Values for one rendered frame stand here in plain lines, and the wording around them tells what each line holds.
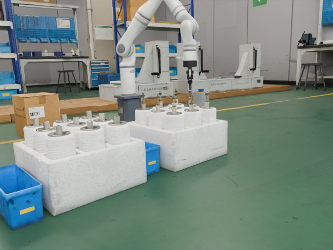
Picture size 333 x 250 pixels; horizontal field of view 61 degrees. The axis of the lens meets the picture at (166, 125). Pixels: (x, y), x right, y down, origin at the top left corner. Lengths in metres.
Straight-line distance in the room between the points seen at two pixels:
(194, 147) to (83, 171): 0.56
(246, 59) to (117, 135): 4.02
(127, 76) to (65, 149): 0.88
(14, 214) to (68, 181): 0.18
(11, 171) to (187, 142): 0.73
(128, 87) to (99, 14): 6.14
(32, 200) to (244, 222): 0.65
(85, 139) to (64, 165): 0.13
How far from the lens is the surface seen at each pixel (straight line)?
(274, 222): 0.96
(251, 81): 4.82
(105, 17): 7.90
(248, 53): 4.99
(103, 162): 1.06
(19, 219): 1.01
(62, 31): 7.34
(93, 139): 1.06
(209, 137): 1.43
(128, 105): 1.77
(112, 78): 5.86
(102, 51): 7.75
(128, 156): 1.12
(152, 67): 3.79
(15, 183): 1.27
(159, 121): 1.39
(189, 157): 1.35
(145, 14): 1.73
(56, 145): 1.01
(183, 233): 0.87
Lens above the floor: 0.47
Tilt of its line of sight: 12 degrees down
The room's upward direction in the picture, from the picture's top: 2 degrees counter-clockwise
